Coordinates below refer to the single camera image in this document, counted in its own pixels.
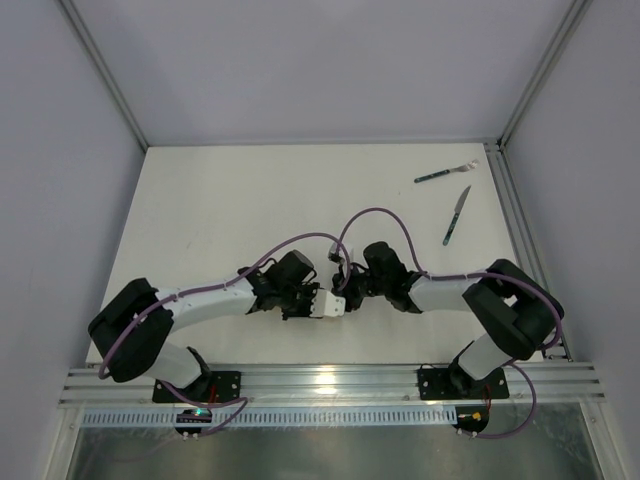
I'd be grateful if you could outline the green handled fork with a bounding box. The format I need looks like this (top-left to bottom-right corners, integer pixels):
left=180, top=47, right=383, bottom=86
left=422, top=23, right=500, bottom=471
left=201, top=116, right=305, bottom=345
left=414, top=159, right=479, bottom=184

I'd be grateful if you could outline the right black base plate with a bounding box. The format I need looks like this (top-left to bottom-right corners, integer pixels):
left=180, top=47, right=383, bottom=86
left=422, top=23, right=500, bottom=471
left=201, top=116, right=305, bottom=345
left=416, top=363, right=510, bottom=400

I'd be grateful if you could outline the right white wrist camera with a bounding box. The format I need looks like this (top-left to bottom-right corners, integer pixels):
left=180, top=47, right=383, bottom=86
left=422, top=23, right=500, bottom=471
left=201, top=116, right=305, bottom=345
left=327, top=242, right=354, bottom=266

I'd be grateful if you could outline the aluminium rail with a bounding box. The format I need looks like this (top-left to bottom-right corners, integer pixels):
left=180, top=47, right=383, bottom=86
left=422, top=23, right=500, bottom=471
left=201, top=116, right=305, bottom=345
left=58, top=362, right=606, bottom=407
left=482, top=139, right=571, bottom=361

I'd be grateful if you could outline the green handled knife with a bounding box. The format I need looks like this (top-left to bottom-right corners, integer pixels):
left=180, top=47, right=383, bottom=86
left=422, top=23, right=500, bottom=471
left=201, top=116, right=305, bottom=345
left=442, top=185, right=472, bottom=246

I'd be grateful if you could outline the left controller board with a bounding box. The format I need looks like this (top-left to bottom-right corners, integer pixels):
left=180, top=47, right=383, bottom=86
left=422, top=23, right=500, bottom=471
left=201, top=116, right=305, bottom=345
left=174, top=408, right=213, bottom=437

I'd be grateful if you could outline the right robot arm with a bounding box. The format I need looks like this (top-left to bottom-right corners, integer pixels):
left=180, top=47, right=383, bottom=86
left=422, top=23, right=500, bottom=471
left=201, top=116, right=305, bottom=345
left=332, top=242, right=564, bottom=398

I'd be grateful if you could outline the slotted grey cable duct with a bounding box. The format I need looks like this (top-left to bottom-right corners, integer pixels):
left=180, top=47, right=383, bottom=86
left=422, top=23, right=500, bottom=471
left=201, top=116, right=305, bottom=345
left=80, top=404, right=456, bottom=428

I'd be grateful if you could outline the aluminium right side rail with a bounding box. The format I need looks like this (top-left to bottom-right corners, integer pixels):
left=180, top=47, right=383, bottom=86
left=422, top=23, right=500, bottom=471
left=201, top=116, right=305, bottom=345
left=482, top=139, right=571, bottom=361

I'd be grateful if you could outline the controller board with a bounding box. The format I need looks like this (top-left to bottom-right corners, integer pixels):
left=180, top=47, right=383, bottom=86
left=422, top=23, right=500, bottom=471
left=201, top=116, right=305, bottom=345
left=174, top=408, right=213, bottom=437
left=453, top=406, right=490, bottom=436

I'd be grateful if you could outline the aluminium front rail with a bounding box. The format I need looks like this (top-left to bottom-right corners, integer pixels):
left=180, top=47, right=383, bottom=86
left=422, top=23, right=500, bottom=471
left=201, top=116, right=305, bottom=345
left=58, top=362, right=606, bottom=407

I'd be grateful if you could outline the right controller board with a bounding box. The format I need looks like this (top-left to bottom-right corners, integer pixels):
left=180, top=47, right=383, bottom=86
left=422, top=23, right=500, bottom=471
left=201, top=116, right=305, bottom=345
left=453, top=406, right=490, bottom=436

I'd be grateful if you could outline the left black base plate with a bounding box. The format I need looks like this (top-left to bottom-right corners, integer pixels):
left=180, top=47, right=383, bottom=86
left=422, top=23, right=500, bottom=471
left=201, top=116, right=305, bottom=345
left=152, top=370, right=242, bottom=404

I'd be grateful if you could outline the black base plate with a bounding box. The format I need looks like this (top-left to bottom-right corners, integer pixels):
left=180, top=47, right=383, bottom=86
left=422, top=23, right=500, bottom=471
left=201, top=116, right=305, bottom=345
left=416, top=363, right=510, bottom=400
left=152, top=370, right=242, bottom=404

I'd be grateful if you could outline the right aluminium frame post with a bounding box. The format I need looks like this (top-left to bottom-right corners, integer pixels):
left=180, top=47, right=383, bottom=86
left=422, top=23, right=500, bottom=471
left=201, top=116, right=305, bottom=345
left=497, top=0, right=592, bottom=149

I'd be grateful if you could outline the aluminium frame post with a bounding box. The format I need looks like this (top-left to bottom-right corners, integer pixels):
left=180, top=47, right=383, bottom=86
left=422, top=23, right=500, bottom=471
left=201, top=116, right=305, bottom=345
left=55, top=0, right=150, bottom=152
left=497, top=0, right=592, bottom=149

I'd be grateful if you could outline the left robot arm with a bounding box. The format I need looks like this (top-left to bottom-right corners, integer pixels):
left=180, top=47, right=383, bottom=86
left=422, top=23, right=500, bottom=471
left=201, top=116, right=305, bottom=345
left=88, top=250, right=319, bottom=401

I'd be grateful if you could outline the left aluminium frame post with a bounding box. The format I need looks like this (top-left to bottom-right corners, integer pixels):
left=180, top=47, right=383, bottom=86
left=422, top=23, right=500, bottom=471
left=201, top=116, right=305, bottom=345
left=55, top=0, right=150, bottom=152

